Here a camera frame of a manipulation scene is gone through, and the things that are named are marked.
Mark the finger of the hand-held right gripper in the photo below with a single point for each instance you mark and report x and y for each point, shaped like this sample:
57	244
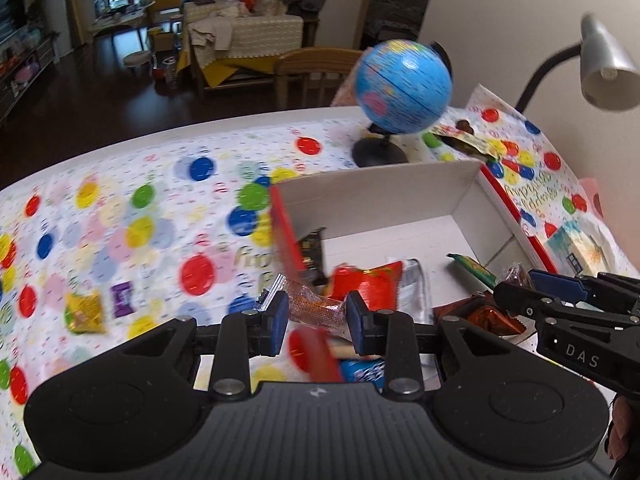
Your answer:
520	296
555	282

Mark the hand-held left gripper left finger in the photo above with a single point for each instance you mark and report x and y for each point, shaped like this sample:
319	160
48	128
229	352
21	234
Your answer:
277	322

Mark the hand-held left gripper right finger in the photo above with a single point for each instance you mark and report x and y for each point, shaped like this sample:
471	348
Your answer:
355	321

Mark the dark red candy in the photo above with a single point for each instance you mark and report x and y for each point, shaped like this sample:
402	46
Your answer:
515	275

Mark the clear orange snack packet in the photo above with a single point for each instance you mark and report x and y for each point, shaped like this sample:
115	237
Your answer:
315	307

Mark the green snack packet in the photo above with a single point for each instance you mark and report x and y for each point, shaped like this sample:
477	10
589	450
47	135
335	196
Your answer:
472	269

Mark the dark snack packet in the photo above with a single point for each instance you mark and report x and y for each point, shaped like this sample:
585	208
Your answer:
310	255

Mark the red and white cardboard box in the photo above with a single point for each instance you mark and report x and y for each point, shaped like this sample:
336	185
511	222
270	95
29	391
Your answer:
390	200

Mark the person's right hand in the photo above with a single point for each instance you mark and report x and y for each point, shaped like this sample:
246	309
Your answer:
620	430

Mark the light blue picture booklet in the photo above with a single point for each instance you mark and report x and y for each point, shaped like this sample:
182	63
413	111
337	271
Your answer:
575	247

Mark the brown orange snack packet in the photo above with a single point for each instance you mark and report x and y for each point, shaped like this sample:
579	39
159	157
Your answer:
480	319

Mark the blue snack packet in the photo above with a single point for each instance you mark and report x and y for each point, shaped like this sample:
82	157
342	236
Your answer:
362	372

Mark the purple snack packet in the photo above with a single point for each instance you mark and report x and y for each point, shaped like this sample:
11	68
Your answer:
121	300

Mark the yellow brown snack packet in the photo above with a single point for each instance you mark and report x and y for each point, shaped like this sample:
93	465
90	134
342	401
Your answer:
465	142

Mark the balloon print tablecloth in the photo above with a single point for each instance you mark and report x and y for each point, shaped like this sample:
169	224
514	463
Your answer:
150	200

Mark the pink cushion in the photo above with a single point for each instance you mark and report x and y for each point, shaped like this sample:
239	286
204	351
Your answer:
347	91

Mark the silver desk lamp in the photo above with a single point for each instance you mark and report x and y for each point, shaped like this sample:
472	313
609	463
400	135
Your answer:
605	55

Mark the small blue globe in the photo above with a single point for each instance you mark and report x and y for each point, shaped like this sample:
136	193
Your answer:
400	85

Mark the wooden sofa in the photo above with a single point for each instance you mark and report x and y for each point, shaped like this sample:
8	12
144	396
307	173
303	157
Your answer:
250	77

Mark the wooden chair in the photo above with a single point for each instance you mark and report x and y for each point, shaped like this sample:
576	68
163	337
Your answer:
310	75

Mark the small red toy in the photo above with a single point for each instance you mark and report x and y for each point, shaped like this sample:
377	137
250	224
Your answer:
165	67

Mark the cream yellow blanket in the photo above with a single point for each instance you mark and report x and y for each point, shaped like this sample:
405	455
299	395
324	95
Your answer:
265	35

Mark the small round white stool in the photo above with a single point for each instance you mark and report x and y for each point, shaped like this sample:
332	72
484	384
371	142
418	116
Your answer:
137	60

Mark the white plastic bag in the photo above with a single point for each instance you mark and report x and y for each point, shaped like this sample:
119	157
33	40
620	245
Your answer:
267	2

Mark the yellow child chair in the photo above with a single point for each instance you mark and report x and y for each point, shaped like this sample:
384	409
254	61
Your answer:
167	2

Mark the low wooden table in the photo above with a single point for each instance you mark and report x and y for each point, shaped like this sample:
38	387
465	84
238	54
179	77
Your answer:
120	17

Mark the dark tv cabinet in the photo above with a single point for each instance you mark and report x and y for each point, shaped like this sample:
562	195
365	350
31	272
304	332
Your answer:
25	75

